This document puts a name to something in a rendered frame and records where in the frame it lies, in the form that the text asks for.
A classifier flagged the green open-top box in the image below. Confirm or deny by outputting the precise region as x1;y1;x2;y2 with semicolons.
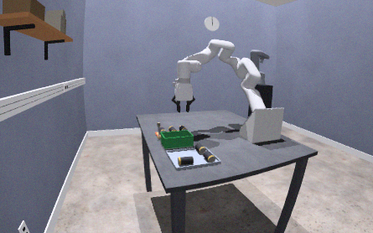
161;130;194;149

